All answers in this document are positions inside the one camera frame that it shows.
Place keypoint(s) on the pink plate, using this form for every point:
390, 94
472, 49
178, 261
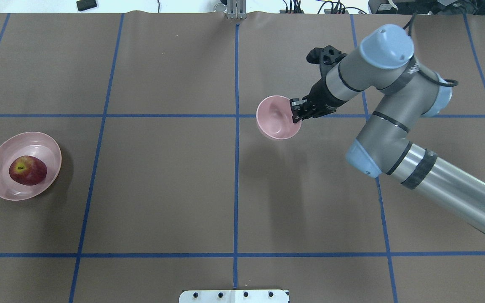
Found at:
35, 144

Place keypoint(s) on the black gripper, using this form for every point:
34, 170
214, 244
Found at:
323, 99

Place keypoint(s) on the aluminium frame post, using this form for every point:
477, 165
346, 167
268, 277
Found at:
236, 9

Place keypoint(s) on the pink bowl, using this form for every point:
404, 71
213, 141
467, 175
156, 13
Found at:
274, 118

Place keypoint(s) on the white pedestal column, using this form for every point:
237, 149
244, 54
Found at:
235, 296

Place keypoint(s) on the red apple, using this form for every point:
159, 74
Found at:
28, 170

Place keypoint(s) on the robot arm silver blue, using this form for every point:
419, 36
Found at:
386, 60

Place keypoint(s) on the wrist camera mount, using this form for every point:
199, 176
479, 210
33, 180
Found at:
327, 58

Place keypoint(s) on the small black device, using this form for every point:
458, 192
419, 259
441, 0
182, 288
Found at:
83, 5

